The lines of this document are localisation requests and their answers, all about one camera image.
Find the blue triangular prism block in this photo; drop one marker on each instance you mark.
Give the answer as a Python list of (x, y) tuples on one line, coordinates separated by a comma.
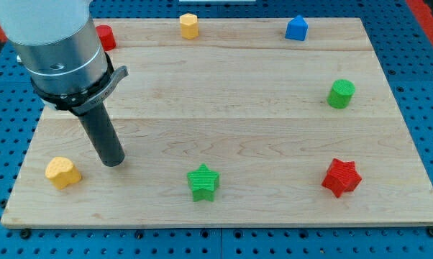
[(297, 29)]

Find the light wooden board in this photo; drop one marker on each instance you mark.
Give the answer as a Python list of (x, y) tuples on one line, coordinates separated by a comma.
[(251, 105)]

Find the red cylinder block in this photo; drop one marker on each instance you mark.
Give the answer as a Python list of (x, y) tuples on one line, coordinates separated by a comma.
[(106, 37)]

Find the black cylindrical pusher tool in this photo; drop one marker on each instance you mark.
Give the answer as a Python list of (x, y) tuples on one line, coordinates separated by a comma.
[(103, 136)]

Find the green star block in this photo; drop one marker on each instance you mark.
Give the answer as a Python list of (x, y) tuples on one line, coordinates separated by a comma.
[(203, 183)]

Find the yellow hexagon block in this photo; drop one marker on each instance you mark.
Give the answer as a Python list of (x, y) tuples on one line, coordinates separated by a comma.
[(189, 26)]

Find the red star block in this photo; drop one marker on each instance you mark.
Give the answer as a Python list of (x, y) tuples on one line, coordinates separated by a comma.
[(341, 177)]

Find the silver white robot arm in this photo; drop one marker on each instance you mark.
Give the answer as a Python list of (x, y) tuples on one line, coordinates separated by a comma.
[(57, 43)]

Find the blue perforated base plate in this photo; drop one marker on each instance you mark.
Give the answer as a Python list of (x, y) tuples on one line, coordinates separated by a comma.
[(401, 33)]

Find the green cylinder block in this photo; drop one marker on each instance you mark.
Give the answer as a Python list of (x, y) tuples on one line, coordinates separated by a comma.
[(341, 93)]

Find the yellow heart block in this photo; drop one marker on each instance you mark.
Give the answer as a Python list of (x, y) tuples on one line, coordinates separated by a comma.
[(62, 172)]

